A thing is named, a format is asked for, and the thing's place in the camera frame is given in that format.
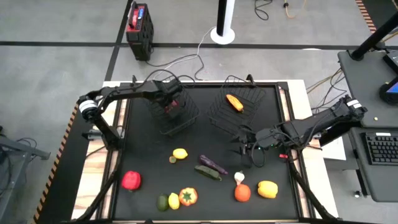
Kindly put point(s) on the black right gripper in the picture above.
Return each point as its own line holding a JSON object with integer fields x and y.
{"x": 264, "y": 137}

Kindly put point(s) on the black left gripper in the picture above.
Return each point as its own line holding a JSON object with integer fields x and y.
{"x": 166, "y": 90}

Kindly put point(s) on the dark red apple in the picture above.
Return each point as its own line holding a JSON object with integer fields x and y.
{"x": 171, "y": 107}

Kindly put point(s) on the purple eggplant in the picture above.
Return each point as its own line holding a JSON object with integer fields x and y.
{"x": 211, "y": 163}

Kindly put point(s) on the orange yellow corn cob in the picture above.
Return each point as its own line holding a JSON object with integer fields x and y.
{"x": 234, "y": 102}

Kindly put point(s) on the round orange fruit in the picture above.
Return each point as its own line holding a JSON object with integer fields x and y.
{"x": 242, "y": 193}

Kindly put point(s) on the yellow lemon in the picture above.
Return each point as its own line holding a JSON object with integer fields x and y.
{"x": 180, "y": 153}
{"x": 173, "y": 201}

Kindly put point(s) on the yellow bell pepper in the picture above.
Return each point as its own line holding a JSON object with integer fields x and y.
{"x": 267, "y": 188}

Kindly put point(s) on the small red tomato green leaves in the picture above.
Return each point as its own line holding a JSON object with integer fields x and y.
{"x": 172, "y": 159}

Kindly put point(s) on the red bell pepper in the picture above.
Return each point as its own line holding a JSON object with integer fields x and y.
{"x": 131, "y": 181}

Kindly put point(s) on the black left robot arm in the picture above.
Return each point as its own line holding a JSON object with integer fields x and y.
{"x": 124, "y": 91}

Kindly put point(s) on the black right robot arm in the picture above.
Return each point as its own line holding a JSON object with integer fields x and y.
{"x": 317, "y": 124}

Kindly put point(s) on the white garlic bulb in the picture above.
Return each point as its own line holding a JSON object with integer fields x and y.
{"x": 239, "y": 178}

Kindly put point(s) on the long green chili pepper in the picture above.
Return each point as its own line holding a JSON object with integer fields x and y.
{"x": 206, "y": 171}

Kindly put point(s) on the black table mat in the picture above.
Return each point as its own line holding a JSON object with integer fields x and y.
{"x": 217, "y": 205}

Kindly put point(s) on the red black battery box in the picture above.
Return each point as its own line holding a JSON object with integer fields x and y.
{"x": 140, "y": 34}

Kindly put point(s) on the white paper sheet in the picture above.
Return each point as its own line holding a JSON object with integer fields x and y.
{"x": 335, "y": 152}

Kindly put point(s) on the green avocado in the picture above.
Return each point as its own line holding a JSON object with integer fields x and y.
{"x": 162, "y": 203}

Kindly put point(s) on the black white pole round base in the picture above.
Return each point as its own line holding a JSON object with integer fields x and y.
{"x": 224, "y": 15}

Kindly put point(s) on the black hazard-striped floor mat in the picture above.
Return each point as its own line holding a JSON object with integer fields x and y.
{"x": 62, "y": 186}
{"x": 382, "y": 9}

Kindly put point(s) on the grey side desk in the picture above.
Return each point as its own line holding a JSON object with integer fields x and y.
{"x": 363, "y": 77}

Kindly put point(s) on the black keyboard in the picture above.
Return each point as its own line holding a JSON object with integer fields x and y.
{"x": 382, "y": 149}

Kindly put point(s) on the grey keyboard desk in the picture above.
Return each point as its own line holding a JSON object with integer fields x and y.
{"x": 382, "y": 183}

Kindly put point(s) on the black monitor blue screen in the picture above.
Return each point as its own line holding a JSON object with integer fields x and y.
{"x": 387, "y": 96}

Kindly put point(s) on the grey metal stand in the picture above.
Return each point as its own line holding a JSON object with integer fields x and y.
{"x": 18, "y": 149}

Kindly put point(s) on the black flat device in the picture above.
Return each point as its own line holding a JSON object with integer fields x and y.
{"x": 392, "y": 62}

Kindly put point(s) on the black aluminium table frame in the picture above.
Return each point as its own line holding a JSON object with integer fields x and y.
{"x": 205, "y": 83}

